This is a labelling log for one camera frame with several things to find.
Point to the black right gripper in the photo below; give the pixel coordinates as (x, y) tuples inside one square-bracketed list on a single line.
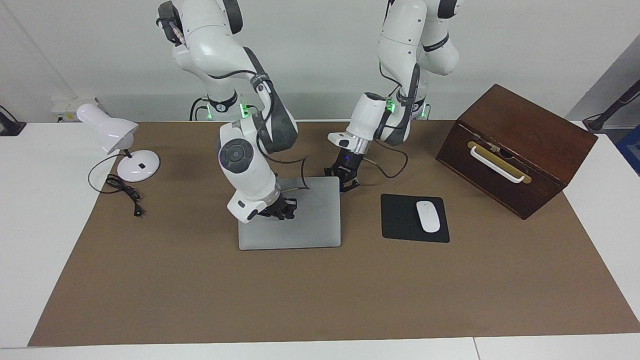
[(279, 206)]

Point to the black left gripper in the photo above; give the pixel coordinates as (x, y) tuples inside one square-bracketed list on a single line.
[(346, 165)]

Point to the silver grey laptop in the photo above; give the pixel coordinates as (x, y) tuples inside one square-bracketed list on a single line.
[(310, 220)]

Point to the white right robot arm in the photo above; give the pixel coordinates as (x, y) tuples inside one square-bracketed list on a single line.
[(225, 55)]

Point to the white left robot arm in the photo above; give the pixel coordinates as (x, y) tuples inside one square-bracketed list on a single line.
[(400, 40)]

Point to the black mouse pad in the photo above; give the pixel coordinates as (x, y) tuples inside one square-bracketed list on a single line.
[(400, 220)]

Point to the white computer mouse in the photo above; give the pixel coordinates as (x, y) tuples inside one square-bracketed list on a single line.
[(428, 216)]

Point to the brown table mat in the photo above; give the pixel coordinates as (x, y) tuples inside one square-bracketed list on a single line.
[(320, 295)]

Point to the dark brown wooden box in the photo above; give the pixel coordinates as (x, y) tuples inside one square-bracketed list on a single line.
[(540, 135)]

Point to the white desk lamp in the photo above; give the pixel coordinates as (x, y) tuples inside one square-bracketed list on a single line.
[(107, 127)]

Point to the white power strip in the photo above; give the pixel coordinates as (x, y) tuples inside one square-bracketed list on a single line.
[(65, 107)]

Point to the black tripod leg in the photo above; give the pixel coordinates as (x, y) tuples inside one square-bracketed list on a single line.
[(607, 114)]

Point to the blue crate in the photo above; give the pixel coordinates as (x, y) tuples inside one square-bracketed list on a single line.
[(631, 150)]

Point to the black clamp stand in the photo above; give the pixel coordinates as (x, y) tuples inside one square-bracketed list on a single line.
[(9, 127)]

